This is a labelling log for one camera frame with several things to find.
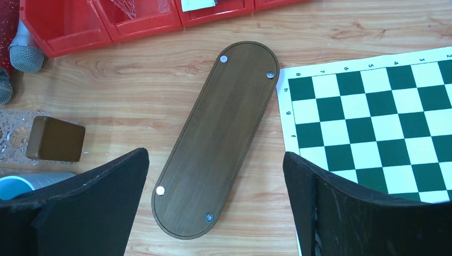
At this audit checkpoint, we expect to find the light blue mug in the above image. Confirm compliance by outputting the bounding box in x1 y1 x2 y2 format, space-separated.
1 172 75 200

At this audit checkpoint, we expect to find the red bin with clear sheet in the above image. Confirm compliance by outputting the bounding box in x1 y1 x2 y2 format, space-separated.
93 1 182 43

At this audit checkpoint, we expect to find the red glitter microphone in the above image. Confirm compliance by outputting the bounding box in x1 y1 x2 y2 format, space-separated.
1 0 20 105

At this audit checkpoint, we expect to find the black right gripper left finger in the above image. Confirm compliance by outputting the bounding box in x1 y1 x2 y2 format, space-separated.
1 148 149 255

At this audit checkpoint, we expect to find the red bin with toothpaste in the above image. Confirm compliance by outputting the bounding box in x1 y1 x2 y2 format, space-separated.
175 0 255 27

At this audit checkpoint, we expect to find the silver microphone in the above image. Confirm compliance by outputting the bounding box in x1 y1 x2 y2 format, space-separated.
9 20 45 73

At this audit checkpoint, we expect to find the brown oval wooden tray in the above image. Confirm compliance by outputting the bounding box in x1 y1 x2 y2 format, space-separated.
152 41 280 239

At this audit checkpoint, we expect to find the clear textured plastic sheet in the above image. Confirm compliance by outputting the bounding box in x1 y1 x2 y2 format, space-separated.
112 0 171 19

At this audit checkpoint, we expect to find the white toothpaste tube left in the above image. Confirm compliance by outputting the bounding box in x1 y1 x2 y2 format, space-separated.
181 0 216 12

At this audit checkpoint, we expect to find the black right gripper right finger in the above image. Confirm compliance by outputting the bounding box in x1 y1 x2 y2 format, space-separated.
282 151 451 255

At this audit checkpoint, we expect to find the red bin with toothbrushes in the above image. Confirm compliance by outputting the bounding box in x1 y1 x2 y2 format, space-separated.
254 0 306 11

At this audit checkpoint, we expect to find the green white chessboard mat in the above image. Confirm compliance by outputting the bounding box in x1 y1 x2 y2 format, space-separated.
277 47 451 203

